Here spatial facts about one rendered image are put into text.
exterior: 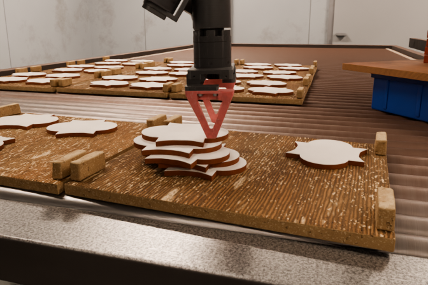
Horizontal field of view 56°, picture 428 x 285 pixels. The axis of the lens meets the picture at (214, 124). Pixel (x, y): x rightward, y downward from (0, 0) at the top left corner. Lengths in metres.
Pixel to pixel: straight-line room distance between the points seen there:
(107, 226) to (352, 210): 0.28
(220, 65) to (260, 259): 0.29
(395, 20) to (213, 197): 5.32
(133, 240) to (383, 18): 5.40
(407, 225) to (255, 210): 0.18
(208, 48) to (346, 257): 0.33
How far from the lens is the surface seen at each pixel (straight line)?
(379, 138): 0.72
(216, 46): 0.59
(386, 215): 0.46
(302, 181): 0.57
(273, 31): 5.77
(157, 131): 0.65
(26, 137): 0.84
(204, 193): 0.52
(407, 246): 0.49
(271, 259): 0.43
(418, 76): 1.03
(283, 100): 1.19
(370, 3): 5.71
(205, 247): 0.45
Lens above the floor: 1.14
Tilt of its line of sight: 14 degrees down
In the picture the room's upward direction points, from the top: straight up
